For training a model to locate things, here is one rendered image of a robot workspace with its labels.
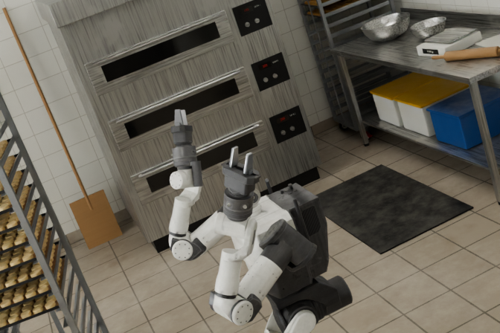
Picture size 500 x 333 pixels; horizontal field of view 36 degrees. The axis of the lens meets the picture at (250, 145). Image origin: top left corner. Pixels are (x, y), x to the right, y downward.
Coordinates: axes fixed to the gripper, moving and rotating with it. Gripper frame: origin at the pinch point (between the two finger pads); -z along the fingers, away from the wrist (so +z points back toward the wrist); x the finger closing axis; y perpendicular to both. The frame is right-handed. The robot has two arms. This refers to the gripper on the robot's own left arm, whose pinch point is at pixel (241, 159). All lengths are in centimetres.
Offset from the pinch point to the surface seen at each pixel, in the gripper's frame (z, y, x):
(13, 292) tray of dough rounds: 140, 18, 148
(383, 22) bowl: 81, 377, 154
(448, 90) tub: 107, 348, 79
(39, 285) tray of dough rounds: 133, 25, 136
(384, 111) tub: 144, 356, 131
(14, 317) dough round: 145, 11, 138
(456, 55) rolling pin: 58, 290, 56
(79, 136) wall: 193, 215, 335
